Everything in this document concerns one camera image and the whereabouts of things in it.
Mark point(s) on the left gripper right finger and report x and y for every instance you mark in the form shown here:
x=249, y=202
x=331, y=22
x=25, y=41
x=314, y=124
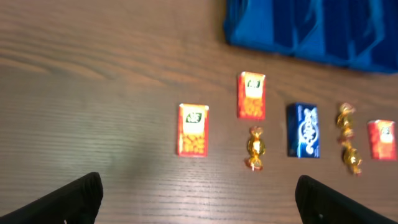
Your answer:
x=329, y=205

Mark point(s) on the blue candy pack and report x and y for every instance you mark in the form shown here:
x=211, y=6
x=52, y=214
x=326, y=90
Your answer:
x=303, y=130

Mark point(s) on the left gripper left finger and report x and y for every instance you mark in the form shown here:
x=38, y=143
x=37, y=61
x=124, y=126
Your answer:
x=68, y=202

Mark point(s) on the orange candy box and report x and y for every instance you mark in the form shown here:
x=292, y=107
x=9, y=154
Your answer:
x=192, y=130
x=382, y=141
x=252, y=96

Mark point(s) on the blue tray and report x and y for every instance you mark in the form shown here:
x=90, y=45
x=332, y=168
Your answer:
x=311, y=28

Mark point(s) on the gold candy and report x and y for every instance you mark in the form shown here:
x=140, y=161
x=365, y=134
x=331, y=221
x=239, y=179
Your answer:
x=351, y=159
x=345, y=121
x=255, y=148

